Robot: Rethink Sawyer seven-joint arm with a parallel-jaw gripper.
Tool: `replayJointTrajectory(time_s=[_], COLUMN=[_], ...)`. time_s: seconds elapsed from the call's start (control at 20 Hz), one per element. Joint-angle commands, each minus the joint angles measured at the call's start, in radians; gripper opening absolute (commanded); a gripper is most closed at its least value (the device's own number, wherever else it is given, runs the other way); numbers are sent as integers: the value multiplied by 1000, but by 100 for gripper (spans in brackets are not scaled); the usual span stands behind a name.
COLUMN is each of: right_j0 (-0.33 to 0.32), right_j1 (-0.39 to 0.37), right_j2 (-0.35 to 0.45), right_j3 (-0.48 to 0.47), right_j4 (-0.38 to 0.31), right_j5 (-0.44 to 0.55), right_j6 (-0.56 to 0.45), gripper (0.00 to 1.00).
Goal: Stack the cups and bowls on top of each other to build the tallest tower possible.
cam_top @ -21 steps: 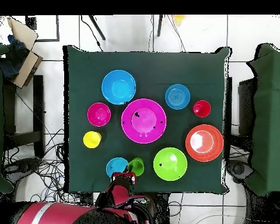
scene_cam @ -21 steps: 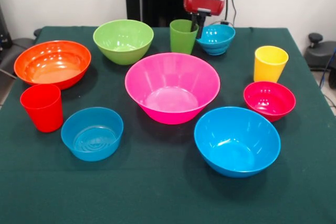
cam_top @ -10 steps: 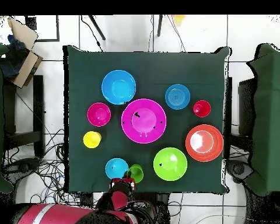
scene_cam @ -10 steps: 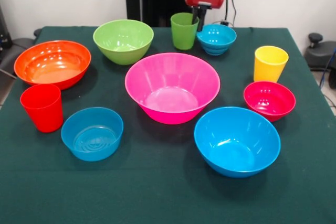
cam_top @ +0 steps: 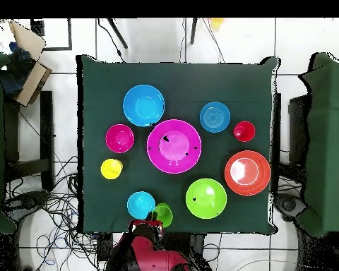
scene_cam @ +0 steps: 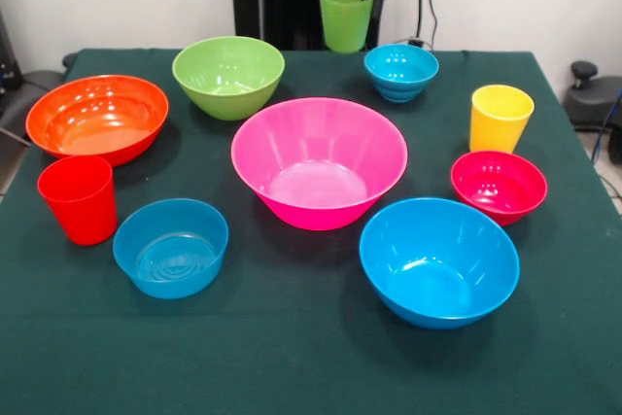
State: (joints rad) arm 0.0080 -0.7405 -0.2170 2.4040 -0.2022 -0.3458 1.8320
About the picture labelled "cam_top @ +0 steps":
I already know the red cup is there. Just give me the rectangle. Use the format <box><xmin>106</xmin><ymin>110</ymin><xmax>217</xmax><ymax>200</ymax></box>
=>
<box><xmin>233</xmin><ymin>121</ymin><xmax>256</xmax><ymax>143</ymax></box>

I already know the yellow cup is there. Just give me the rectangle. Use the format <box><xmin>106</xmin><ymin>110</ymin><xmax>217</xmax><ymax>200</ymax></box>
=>
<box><xmin>100</xmin><ymin>158</ymin><xmax>124</xmax><ymax>181</ymax></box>

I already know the large blue bowl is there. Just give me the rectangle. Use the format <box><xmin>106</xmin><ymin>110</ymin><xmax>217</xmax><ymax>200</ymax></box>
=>
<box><xmin>122</xmin><ymin>84</ymin><xmax>166</xmax><ymax>128</ymax></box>

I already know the cable bundle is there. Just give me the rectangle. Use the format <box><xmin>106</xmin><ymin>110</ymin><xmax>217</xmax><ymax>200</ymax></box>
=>
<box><xmin>2</xmin><ymin>155</ymin><xmax>108</xmax><ymax>271</ymax></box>

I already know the small ribbed light blue bowl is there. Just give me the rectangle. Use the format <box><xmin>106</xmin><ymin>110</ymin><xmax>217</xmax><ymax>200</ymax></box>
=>
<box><xmin>126</xmin><ymin>191</ymin><xmax>157</xmax><ymax>220</ymax></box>

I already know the orange bowl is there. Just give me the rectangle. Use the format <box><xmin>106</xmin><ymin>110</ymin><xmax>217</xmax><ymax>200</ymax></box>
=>
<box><xmin>224</xmin><ymin>150</ymin><xmax>272</xmax><ymax>197</ymax></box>

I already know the dark green tablecloth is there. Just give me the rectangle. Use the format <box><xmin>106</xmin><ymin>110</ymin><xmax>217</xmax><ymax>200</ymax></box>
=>
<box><xmin>76</xmin><ymin>54</ymin><xmax>280</xmax><ymax>236</ymax></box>

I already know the large magenta bowl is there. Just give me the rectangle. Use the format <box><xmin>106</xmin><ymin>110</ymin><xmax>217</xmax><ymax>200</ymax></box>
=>
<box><xmin>146</xmin><ymin>119</ymin><xmax>203</xmax><ymax>175</ymax></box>

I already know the blue straight-sided bowl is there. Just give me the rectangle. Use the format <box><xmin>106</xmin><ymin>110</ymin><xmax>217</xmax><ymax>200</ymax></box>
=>
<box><xmin>199</xmin><ymin>101</ymin><xmax>232</xmax><ymax>134</ymax></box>

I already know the dark blue cloth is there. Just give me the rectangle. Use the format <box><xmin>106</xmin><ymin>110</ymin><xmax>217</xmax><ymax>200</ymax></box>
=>
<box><xmin>0</xmin><ymin>42</ymin><xmax>36</xmax><ymax>97</ymax></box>

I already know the small crimson bowl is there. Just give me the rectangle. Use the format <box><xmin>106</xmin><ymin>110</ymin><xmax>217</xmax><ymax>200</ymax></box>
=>
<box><xmin>105</xmin><ymin>124</ymin><xmax>136</xmax><ymax>154</ymax></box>

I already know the black square frame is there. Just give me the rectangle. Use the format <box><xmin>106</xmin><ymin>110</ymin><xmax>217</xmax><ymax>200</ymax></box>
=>
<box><xmin>30</xmin><ymin>18</ymin><xmax>73</xmax><ymax>52</ymax></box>

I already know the yellow object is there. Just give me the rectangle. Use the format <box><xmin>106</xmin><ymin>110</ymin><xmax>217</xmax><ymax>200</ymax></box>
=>
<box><xmin>209</xmin><ymin>17</ymin><xmax>225</xmax><ymax>30</ymax></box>

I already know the black box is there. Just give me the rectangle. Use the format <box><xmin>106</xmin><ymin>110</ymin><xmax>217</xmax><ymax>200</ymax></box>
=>
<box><xmin>287</xmin><ymin>94</ymin><xmax>311</xmax><ymax>164</ymax></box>

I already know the green cup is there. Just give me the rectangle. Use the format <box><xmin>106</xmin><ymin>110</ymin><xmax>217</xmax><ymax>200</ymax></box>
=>
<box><xmin>151</xmin><ymin>202</ymin><xmax>174</xmax><ymax>229</ymax></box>

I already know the black stool frame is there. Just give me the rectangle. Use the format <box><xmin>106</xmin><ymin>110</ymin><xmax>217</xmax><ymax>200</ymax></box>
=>
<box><xmin>4</xmin><ymin>90</ymin><xmax>55</xmax><ymax>193</ymax></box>

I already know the cardboard box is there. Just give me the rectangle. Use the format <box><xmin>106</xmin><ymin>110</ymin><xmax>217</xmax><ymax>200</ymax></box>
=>
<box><xmin>8</xmin><ymin>20</ymin><xmax>53</xmax><ymax>108</ymax></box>

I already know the black tripod leg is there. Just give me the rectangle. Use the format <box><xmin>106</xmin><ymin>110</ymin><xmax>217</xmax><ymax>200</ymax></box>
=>
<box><xmin>106</xmin><ymin>18</ymin><xmax>129</xmax><ymax>49</ymax></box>
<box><xmin>189</xmin><ymin>17</ymin><xmax>198</xmax><ymax>45</ymax></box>

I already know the green bowl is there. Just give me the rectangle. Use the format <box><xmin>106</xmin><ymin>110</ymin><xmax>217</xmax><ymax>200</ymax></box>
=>
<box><xmin>185</xmin><ymin>178</ymin><xmax>228</xmax><ymax>220</ymax></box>

